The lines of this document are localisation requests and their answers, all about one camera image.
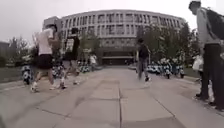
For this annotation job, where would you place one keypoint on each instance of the row of dark trees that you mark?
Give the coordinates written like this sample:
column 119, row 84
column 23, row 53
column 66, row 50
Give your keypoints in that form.
column 170, row 43

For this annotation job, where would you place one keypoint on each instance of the large curved grey building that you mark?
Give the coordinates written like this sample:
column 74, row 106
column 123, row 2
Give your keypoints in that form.
column 113, row 25

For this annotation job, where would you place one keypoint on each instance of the grass strip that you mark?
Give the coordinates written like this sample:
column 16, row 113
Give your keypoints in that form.
column 10, row 74

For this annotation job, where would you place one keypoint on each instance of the group of bushy trees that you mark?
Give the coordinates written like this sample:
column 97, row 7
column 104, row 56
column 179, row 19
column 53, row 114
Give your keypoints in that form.
column 15, row 50

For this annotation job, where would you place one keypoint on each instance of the grey paved plaza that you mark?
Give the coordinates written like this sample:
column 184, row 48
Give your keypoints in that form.
column 113, row 103

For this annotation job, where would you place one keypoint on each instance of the row of thin trees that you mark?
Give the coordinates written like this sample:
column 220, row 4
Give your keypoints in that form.
column 87, row 43

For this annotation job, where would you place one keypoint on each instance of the person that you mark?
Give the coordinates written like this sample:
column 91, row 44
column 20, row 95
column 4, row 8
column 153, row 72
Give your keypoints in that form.
column 206, row 36
column 143, row 55
column 72, row 50
column 44, row 45
column 93, row 60

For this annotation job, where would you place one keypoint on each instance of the scooter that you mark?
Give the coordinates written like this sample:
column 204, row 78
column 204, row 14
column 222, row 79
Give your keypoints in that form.
column 26, row 74

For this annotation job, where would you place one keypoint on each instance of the row of parked bicycles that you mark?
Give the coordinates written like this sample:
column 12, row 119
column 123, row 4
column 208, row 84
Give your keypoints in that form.
column 83, row 69

